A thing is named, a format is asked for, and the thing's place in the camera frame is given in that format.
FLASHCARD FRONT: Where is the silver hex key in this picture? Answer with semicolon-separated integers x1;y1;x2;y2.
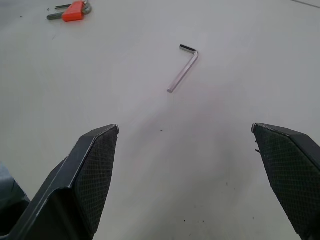
166;44;200;94

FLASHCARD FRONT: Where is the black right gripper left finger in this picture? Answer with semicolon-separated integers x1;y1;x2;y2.
6;123;120;240

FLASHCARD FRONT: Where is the red plastic hex key holder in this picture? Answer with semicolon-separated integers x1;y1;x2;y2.
61;0;87;23

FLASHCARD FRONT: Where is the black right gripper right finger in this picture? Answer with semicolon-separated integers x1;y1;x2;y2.
251;122;320;240

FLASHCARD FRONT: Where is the grey-blue object at table edge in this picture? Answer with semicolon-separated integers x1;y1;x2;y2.
0;161;31;240

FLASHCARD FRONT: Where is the orange hex key set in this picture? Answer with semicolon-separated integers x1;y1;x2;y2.
46;4;93;21

